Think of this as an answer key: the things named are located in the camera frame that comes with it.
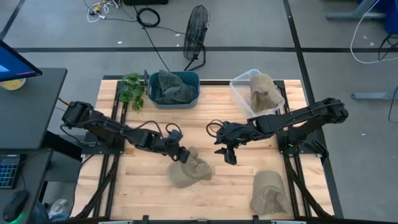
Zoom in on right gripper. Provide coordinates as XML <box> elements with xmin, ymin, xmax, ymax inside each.
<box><xmin>213</xmin><ymin>121</ymin><xmax>251</xmax><ymax>166</ymax></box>

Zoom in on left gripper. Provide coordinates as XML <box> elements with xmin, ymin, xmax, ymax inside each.
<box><xmin>151</xmin><ymin>138</ymin><xmax>192</xmax><ymax>164</ymax></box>

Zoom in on tan cap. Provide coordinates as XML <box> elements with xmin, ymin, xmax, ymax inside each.
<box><xmin>249</xmin><ymin>170</ymin><xmax>294</xmax><ymax>216</ymax></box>
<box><xmin>167</xmin><ymin>146</ymin><xmax>213</xmax><ymax>189</ymax></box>
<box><xmin>249</xmin><ymin>73</ymin><xmax>283</xmax><ymax>114</ymax></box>

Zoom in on dark green cap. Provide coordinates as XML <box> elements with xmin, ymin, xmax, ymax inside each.
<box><xmin>154</xmin><ymin>81</ymin><xmax>199</xmax><ymax>105</ymax></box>
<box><xmin>157</xmin><ymin>70</ymin><xmax>184</xmax><ymax>94</ymax></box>

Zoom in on teal plastic bin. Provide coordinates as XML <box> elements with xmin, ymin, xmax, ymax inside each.
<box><xmin>147</xmin><ymin>70</ymin><xmax>201</xmax><ymax>110</ymax></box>

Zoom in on clear plastic bin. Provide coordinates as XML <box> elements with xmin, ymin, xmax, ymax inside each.
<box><xmin>229</xmin><ymin>68</ymin><xmax>286</xmax><ymax>120</ymax></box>

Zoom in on green leafy plant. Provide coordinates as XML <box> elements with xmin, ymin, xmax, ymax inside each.
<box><xmin>118</xmin><ymin>72</ymin><xmax>149</xmax><ymax>112</ymax></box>

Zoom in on black floor fan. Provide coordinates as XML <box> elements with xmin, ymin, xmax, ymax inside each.
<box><xmin>182</xmin><ymin>4</ymin><xmax>211</xmax><ymax>72</ymax></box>

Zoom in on plastic bag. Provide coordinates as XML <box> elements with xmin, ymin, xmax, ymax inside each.
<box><xmin>47</xmin><ymin>198</ymin><xmax>73</xmax><ymax>221</ymax></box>

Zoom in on grey desk foot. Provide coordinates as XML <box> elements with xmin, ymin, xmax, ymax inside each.
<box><xmin>325</xmin><ymin>0</ymin><xmax>387</xmax><ymax>21</ymax></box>
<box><xmin>351</xmin><ymin>90</ymin><xmax>398</xmax><ymax>101</ymax></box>

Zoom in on black operator desk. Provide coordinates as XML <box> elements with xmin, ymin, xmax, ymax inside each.
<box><xmin>0</xmin><ymin>67</ymin><xmax>68</xmax><ymax>152</ymax></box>

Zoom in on black keyboard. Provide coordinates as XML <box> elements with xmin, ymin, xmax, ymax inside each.
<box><xmin>0</xmin><ymin>154</ymin><xmax>21</xmax><ymax>190</ymax></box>

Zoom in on black computer mouse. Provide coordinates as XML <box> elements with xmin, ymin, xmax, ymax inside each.
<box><xmin>2</xmin><ymin>190</ymin><xmax>30</xmax><ymax>223</ymax></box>

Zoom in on yellow bowl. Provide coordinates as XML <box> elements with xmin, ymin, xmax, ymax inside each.
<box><xmin>0</xmin><ymin>78</ymin><xmax>27</xmax><ymax>91</ymax></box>

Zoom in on computer monitor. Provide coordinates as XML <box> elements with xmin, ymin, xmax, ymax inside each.
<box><xmin>0</xmin><ymin>39</ymin><xmax>43</xmax><ymax>83</ymax></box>

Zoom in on blue object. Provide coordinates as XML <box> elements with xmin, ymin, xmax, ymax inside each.
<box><xmin>357</xmin><ymin>0</ymin><xmax>398</xmax><ymax>35</ymax></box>

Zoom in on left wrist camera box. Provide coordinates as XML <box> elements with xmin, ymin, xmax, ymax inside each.
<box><xmin>166</xmin><ymin>129</ymin><xmax>184</xmax><ymax>146</ymax></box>

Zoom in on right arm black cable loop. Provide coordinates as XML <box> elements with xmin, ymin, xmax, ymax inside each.
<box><xmin>205</xmin><ymin>119</ymin><xmax>225</xmax><ymax>138</ymax></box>

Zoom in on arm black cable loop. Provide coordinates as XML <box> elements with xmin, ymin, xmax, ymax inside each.
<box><xmin>205</xmin><ymin>119</ymin><xmax>225</xmax><ymax>138</ymax></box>
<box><xmin>136</xmin><ymin>120</ymin><xmax>183</xmax><ymax>141</ymax></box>

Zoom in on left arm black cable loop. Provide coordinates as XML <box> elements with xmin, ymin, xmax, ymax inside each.
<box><xmin>136</xmin><ymin>120</ymin><xmax>183</xmax><ymax>141</ymax></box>

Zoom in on black aluminium table frame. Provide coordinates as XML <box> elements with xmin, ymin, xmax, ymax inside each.
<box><xmin>71</xmin><ymin>74</ymin><xmax>345</xmax><ymax>224</ymax></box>

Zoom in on coiled black cable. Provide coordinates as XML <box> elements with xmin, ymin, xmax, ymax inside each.
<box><xmin>135</xmin><ymin>6</ymin><xmax>162</xmax><ymax>29</ymax></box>

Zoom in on white and yellow cable bundle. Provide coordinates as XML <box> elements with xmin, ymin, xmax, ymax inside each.
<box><xmin>83</xmin><ymin>0</ymin><xmax>113</xmax><ymax>24</ymax></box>

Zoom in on long white cable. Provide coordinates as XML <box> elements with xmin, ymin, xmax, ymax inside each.
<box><xmin>349</xmin><ymin>0</ymin><xmax>398</xmax><ymax>65</ymax></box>

